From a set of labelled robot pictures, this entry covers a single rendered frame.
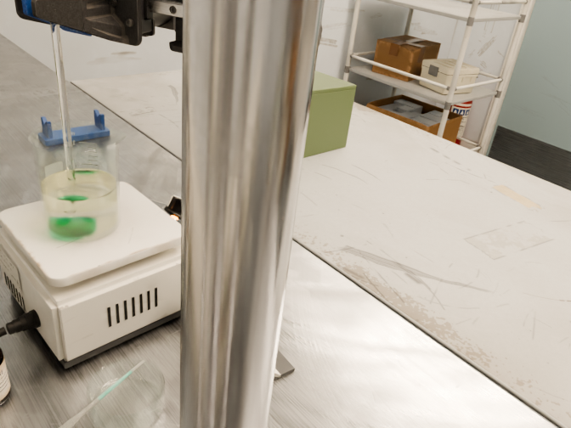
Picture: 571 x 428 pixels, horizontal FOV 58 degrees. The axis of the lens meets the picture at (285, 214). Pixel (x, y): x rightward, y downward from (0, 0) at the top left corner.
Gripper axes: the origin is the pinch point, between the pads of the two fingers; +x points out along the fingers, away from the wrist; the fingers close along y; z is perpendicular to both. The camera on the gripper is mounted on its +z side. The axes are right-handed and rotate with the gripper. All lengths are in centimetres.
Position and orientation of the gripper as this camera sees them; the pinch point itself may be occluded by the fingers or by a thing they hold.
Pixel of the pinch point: (66, 2)
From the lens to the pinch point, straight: 42.7
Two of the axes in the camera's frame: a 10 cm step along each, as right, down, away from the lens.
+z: 1.1, -8.6, -5.0
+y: 9.3, 2.7, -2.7
